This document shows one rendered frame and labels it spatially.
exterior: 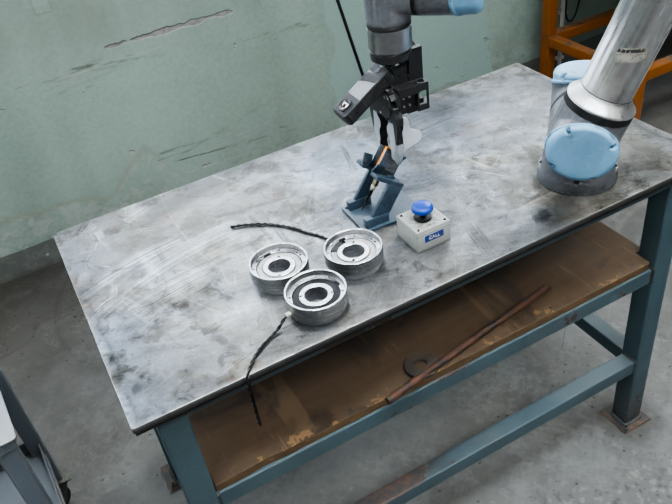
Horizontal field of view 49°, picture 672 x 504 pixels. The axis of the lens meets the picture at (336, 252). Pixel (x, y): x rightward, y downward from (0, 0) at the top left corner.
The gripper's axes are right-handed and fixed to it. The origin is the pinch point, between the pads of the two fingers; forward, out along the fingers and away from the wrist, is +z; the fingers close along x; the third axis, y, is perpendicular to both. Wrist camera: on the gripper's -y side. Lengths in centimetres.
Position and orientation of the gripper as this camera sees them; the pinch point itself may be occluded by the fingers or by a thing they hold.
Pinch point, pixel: (388, 154)
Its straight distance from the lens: 138.7
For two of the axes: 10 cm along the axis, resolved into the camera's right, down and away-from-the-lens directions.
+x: -4.4, -5.1, 7.4
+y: 8.9, -3.5, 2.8
